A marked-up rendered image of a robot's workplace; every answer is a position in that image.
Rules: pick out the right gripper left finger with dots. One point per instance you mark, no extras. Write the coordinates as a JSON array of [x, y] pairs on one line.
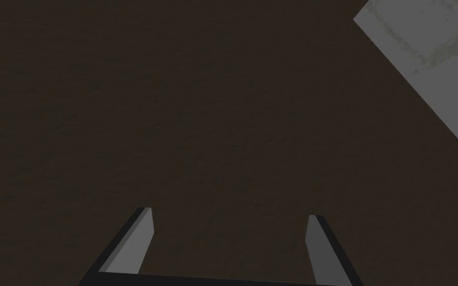
[[131, 246]]

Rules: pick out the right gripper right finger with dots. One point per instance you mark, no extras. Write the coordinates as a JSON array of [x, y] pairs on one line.
[[328, 254]]

